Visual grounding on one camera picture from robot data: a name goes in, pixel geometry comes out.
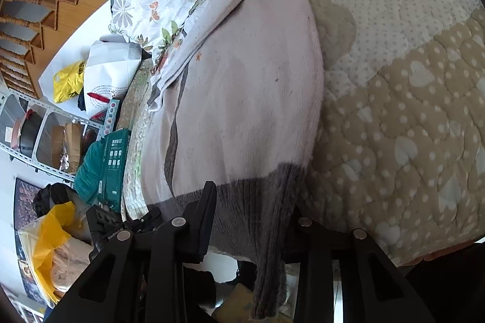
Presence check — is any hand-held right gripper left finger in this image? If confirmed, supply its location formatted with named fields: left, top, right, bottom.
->
left=45, top=180, right=218, bottom=323

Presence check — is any teal cloth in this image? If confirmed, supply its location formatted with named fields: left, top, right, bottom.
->
left=73, top=141, right=107, bottom=204

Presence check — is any white metal shelf rack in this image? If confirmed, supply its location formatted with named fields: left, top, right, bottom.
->
left=0, top=88, right=105, bottom=181

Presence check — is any colourful paint palette box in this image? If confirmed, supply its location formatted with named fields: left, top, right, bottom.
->
left=96, top=99, right=121, bottom=142

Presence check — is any white paper bag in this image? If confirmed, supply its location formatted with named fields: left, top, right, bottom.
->
left=82, top=35, right=142, bottom=115

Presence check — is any beige quilted heart blanket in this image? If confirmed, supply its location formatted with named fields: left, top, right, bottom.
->
left=261, top=0, right=485, bottom=267

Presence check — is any green cardboard box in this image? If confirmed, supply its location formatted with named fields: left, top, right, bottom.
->
left=95, top=129, right=132, bottom=212

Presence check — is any black bag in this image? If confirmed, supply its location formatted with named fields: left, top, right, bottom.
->
left=33, top=183, right=78, bottom=219

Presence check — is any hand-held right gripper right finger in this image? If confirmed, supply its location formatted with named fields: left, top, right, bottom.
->
left=285, top=217, right=437, bottom=323

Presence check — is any small yellow plastic bag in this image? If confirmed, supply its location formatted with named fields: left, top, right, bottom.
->
left=52, top=59, right=86, bottom=104

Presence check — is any white sweater with grey hem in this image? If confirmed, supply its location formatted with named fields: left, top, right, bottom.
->
left=141, top=0, right=326, bottom=320

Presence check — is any cream folded cloth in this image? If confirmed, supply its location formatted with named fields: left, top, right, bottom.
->
left=147, top=0, right=283, bottom=111

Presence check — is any large yellow plastic bag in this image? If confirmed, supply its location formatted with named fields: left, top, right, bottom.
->
left=18, top=202, right=93, bottom=308

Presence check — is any brown cardboard box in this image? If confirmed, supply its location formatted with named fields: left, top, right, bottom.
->
left=50, top=123, right=85, bottom=172

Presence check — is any wooden stair railing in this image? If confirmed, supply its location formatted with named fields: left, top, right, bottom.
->
left=0, top=0, right=133, bottom=100

